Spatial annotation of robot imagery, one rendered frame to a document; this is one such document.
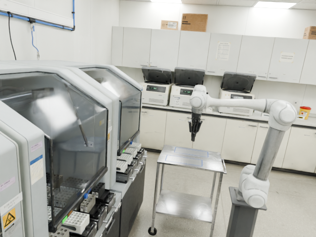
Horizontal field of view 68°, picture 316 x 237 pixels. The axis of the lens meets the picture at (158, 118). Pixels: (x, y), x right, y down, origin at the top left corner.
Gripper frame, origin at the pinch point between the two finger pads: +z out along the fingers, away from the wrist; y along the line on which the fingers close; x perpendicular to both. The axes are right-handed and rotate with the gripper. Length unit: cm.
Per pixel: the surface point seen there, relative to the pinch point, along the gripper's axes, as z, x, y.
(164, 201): 87, 41, 5
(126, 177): 37, 16, -49
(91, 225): 34, -33, -85
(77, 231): 33, -37, -93
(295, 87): -26, 126, 305
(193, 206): 87, 23, 30
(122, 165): 30, 23, -50
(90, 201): 28, -20, -83
